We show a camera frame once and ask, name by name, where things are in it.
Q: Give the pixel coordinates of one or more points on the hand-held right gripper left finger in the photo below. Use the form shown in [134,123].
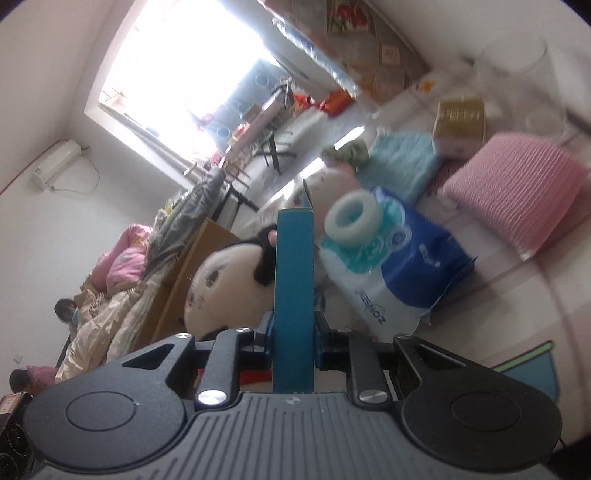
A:
[267,337]

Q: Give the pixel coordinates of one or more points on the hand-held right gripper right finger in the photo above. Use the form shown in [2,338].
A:
[323,344]

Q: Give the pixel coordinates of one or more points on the teal cardboard carton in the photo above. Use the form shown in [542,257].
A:
[295,277]

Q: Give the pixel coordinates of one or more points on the white and black plush toy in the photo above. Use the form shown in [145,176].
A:
[226,281]

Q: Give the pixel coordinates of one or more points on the blue and white tissue pack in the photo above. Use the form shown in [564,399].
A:
[397,277]

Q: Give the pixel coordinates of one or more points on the brown cardboard box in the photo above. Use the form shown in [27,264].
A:
[184,272]

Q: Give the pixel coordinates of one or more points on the white tape roll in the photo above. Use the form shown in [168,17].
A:
[364,210]

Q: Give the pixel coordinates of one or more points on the grey quilt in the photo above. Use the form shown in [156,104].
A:
[184,212]

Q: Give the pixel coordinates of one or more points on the white and pink plush toy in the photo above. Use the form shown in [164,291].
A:
[328,184]

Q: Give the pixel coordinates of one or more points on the beige floral quilt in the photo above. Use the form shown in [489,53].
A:
[106,332]

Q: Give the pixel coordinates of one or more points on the pink bedding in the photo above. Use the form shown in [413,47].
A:
[124,258]

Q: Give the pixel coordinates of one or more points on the green fluffy cloth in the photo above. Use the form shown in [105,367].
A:
[353,152]

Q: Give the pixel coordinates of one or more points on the teal folded towel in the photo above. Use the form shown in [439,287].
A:
[401,161]

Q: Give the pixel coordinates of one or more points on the folding table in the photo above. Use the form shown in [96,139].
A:
[261,124]

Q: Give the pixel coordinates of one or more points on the orange red bag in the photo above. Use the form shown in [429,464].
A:
[334,102]

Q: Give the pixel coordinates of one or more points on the gold and white box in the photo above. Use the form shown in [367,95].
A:
[459,122]

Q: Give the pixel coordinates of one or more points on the patterned mattress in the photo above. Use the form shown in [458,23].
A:
[369,46]

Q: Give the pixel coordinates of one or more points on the clear drinking glass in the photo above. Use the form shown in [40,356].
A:
[521,83]

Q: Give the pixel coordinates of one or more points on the white wall air conditioner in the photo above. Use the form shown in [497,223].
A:
[55,164]

